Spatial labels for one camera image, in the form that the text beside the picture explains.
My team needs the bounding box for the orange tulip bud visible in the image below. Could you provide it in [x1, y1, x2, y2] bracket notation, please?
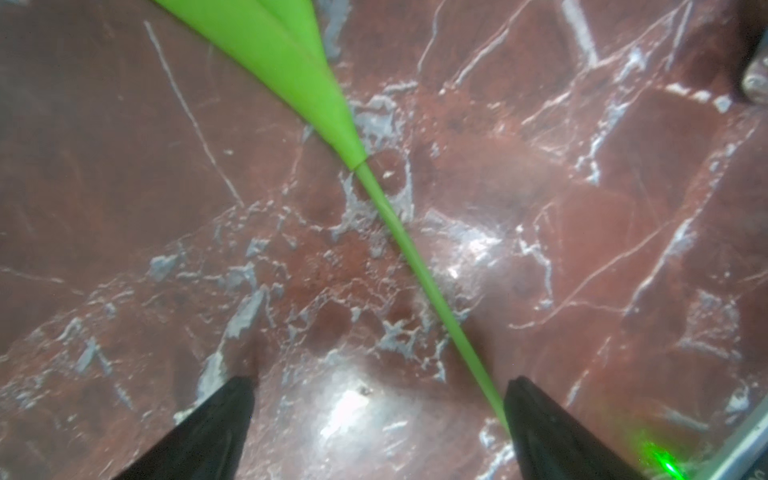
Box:
[159, 0, 508, 426]

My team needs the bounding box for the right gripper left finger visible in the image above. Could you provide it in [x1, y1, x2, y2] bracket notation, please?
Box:
[117, 376, 255, 480]

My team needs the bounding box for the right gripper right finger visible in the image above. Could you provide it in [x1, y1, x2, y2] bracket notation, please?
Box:
[504, 376, 643, 480]

